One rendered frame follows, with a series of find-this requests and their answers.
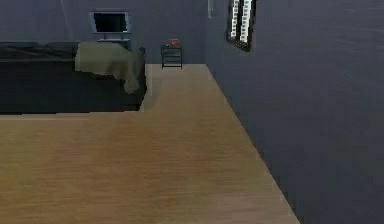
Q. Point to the grey television stand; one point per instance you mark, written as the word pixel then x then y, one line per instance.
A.
pixel 120 42

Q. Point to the olive green blanket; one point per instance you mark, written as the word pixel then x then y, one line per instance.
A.
pixel 103 58

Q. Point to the red first-aid kit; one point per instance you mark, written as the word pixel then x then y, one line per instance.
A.
pixel 173 42

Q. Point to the black bed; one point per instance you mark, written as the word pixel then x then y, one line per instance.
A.
pixel 50 86

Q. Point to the black side rack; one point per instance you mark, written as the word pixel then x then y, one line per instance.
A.
pixel 172 56

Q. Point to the grey television set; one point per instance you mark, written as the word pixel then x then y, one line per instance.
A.
pixel 110 22

